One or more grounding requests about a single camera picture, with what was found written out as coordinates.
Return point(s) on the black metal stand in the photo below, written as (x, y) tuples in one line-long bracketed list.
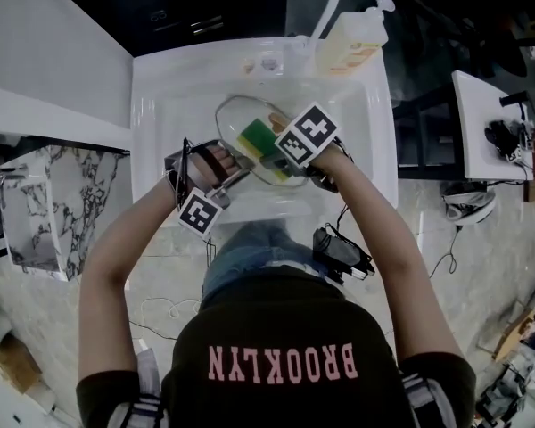
[(423, 167)]

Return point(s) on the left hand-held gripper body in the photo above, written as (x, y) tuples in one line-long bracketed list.
[(200, 214)]

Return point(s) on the gold shield sticker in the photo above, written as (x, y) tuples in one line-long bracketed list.
[(248, 66)]

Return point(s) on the person's dark t-shirt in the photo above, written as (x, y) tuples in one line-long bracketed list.
[(272, 319)]

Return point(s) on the wooden board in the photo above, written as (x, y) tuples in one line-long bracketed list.
[(515, 337)]

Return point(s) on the person's left hand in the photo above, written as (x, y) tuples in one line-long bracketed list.
[(229, 163)]

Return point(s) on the marble pattern cabinet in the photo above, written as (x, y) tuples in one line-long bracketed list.
[(49, 194)]

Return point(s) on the black battery pack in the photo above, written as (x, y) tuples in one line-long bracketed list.
[(334, 248)]

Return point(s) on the white washboard sink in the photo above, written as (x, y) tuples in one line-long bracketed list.
[(174, 118)]

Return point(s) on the cardboard box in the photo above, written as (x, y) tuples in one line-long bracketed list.
[(13, 364)]

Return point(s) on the person's left forearm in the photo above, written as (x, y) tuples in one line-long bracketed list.
[(129, 234)]

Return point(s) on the white side table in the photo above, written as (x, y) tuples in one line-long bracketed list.
[(477, 141)]

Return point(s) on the person's right forearm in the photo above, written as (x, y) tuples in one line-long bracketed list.
[(383, 239)]

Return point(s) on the person's blue jeans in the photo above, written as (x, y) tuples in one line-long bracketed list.
[(258, 252)]

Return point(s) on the black faucet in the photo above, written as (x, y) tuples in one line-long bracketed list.
[(515, 100)]

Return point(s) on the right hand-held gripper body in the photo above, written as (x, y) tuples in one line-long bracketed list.
[(307, 134)]

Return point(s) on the glass pot lid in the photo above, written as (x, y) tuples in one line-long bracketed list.
[(236, 118)]

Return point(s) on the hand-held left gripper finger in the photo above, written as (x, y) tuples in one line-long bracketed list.
[(245, 165)]

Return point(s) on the purple shield sticker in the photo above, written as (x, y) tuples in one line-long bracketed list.
[(269, 63)]

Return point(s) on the pale yellow pump bottle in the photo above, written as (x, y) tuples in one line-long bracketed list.
[(352, 34)]

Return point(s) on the yellow green sponge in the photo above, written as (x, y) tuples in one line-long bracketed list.
[(256, 136)]

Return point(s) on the white partition panel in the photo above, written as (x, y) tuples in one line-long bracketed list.
[(49, 60)]

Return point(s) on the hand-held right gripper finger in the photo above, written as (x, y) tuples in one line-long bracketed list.
[(278, 167)]

